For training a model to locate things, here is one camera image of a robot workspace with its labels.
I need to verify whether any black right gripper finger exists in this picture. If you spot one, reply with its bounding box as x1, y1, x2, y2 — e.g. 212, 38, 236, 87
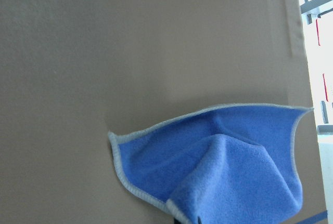
173, 218, 182, 224

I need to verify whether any blue microfiber towel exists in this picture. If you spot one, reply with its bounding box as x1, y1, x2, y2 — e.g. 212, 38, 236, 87
108, 103, 310, 223

